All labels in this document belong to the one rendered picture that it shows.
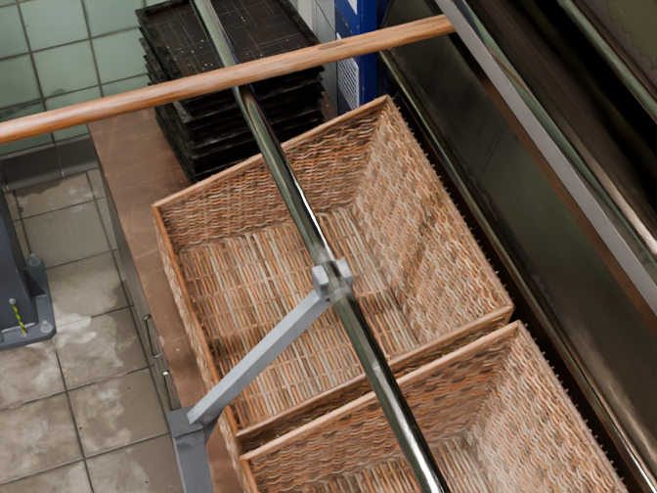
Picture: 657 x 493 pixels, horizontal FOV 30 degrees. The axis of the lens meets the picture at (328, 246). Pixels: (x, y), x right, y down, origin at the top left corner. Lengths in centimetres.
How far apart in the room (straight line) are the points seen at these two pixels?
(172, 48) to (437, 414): 88
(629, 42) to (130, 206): 134
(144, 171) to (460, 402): 91
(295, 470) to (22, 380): 116
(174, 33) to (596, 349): 110
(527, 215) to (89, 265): 160
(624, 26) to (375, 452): 90
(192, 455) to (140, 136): 108
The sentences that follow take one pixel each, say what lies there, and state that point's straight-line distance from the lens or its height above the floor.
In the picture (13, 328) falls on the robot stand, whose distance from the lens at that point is 309.
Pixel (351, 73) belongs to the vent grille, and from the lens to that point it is 248.
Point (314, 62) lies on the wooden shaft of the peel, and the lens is 182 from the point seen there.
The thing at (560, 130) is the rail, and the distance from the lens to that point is 135.
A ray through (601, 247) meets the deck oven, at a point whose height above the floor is 113.
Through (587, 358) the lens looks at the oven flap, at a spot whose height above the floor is 95.
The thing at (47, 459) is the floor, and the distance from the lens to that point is 287.
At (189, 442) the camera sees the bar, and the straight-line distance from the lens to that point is 171.
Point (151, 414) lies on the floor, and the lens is 289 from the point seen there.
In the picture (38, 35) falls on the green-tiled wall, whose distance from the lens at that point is 320.
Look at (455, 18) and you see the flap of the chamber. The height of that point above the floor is 141.
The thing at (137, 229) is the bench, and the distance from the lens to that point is 246.
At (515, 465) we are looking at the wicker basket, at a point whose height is 67.
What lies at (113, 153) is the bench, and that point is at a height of 58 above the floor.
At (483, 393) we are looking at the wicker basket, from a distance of 203.
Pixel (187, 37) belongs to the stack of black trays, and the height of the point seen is 87.
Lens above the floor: 234
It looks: 48 degrees down
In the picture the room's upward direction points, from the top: 2 degrees counter-clockwise
